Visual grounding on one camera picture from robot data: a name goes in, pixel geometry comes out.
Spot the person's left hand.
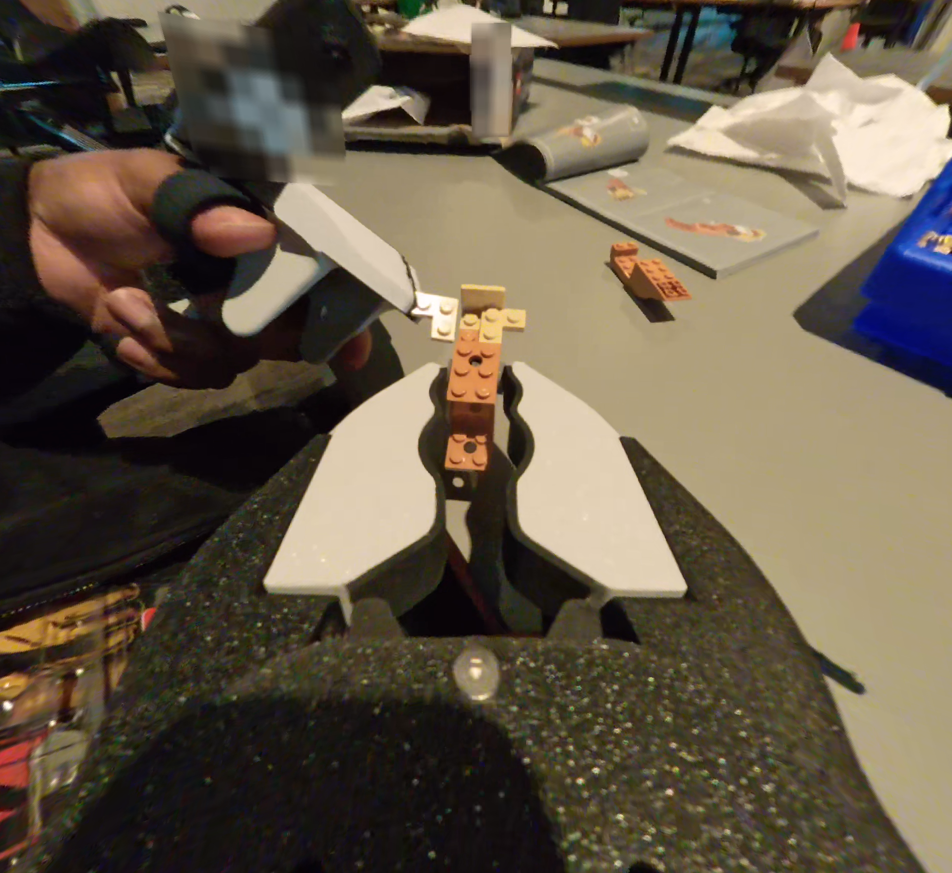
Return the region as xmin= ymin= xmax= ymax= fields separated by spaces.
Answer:
xmin=26 ymin=148 xmax=374 ymax=392

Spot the wooden table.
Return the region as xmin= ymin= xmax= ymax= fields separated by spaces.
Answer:
xmin=623 ymin=0 xmax=893 ymax=84

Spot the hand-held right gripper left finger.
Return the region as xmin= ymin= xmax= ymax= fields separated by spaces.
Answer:
xmin=262 ymin=363 xmax=449 ymax=626

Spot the brown and tan brick assembly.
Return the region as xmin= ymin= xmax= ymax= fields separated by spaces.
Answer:
xmin=445 ymin=283 xmax=529 ymax=474

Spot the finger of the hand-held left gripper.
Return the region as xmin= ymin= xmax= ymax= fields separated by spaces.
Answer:
xmin=299 ymin=277 xmax=391 ymax=366
xmin=222 ymin=181 xmax=421 ymax=337

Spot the brown table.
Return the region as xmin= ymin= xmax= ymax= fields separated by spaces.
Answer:
xmin=521 ymin=21 xmax=655 ymax=68

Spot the small tan corner plate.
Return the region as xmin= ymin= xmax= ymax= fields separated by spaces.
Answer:
xmin=411 ymin=291 xmax=461 ymax=345

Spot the grey desk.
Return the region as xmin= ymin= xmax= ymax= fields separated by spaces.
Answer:
xmin=97 ymin=58 xmax=952 ymax=873

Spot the blue plastic bin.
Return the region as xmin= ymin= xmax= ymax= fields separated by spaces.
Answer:
xmin=853 ymin=159 xmax=952 ymax=387

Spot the open cardboard box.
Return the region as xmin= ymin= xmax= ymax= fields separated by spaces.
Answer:
xmin=344 ymin=1 xmax=560 ymax=147

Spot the orange patterned bag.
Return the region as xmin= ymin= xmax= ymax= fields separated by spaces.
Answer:
xmin=0 ymin=585 xmax=159 ymax=873

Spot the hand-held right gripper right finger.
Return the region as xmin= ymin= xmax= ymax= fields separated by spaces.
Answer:
xmin=506 ymin=360 xmax=690 ymax=604

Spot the grey instruction booklet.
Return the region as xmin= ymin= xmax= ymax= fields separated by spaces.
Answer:
xmin=500 ymin=104 xmax=821 ymax=281

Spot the white crumpled paper bag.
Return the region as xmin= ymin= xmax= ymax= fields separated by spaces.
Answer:
xmin=664 ymin=54 xmax=952 ymax=208

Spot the white paper sheet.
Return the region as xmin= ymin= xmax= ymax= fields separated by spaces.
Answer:
xmin=344 ymin=85 xmax=432 ymax=126

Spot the brown wedge brick piece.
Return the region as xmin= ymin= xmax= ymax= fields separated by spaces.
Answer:
xmin=608 ymin=241 xmax=693 ymax=303

